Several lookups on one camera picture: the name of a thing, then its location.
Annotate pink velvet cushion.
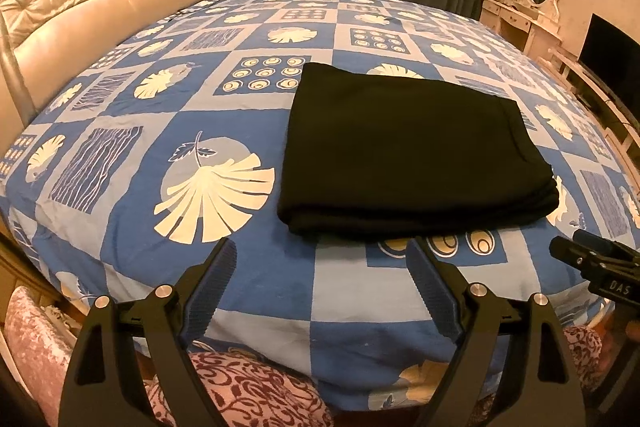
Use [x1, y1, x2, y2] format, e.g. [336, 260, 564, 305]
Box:
[5, 286, 73, 413]

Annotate blue patterned bed sheet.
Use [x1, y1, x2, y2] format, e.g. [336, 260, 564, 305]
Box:
[0, 0, 640, 413]

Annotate person's left leg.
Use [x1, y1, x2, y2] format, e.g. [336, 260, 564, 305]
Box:
[145, 349, 336, 427]

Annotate black television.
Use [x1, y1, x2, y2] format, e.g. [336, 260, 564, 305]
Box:
[580, 13, 640, 82]

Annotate white television stand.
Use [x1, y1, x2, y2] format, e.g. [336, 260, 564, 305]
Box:
[547, 47, 640, 158]

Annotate person's right leg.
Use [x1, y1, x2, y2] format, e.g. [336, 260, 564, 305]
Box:
[560, 324, 608, 390]

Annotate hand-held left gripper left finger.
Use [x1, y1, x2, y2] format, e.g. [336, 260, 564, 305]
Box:
[57, 237, 238, 427]

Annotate black pants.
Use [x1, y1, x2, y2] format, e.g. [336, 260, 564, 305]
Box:
[276, 62, 560, 238]

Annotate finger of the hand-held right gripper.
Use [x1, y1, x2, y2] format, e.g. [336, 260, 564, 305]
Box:
[574, 229, 640, 267]
[549, 237, 640, 280]

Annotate person's leg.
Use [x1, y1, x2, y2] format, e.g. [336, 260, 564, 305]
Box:
[560, 324, 608, 390]
[145, 349, 336, 427]

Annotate cream tufted headboard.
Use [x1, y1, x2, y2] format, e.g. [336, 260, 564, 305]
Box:
[0, 0, 221, 142]

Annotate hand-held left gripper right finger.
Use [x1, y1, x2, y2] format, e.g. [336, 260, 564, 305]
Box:
[406, 237, 586, 427]

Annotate white vanity table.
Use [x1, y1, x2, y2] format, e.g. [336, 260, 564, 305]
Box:
[480, 0, 563, 58]

